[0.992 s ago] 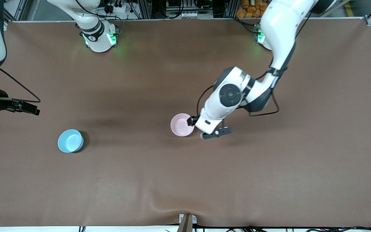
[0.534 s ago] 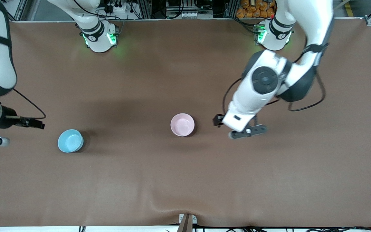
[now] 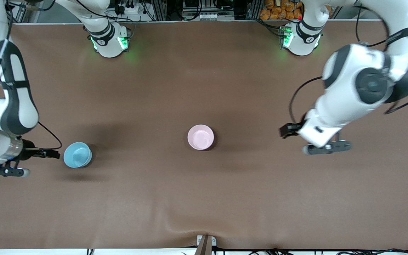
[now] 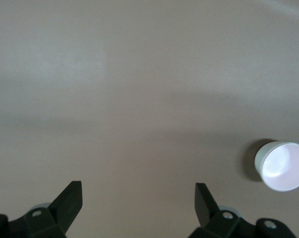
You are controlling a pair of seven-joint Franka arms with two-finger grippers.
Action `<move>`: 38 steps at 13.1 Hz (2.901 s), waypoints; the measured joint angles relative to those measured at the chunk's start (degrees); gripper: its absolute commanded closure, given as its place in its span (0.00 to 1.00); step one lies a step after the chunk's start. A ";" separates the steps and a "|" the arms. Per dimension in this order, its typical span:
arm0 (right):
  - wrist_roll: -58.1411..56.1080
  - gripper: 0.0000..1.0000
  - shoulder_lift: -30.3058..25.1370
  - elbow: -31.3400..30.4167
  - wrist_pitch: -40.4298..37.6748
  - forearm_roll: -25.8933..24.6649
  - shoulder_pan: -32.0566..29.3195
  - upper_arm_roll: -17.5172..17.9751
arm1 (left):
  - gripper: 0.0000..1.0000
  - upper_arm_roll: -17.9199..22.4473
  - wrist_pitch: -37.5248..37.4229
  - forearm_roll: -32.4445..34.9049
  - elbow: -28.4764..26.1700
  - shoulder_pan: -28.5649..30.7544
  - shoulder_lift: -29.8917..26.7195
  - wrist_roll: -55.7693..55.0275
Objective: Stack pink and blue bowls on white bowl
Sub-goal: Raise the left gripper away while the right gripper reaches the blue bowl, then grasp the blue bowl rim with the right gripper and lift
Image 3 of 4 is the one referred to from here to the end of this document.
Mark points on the aluminium frame post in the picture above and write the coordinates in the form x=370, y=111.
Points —
x=158, y=10
x=253, y=10

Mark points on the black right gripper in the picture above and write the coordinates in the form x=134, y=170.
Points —
x=29, y=149

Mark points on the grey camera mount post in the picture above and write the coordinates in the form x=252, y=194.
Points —
x=205, y=246

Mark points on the white socket strip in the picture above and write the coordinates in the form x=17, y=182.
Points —
x=204, y=16

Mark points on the brown table mat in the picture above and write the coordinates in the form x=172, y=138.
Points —
x=204, y=194

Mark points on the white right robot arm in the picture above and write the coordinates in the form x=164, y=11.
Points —
x=108, y=46

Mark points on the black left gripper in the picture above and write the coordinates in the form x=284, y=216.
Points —
x=290, y=129

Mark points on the left gripper grey tube bracket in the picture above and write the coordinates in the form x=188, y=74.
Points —
x=326, y=148

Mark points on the white power strip black plugs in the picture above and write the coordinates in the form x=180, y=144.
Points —
x=128, y=10

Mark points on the light blue bowl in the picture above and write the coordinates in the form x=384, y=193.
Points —
x=77, y=154

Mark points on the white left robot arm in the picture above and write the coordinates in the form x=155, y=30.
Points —
x=342, y=106

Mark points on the pink bowl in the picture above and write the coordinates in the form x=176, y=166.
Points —
x=200, y=137

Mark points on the orange packets pile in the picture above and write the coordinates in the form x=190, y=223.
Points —
x=278, y=10

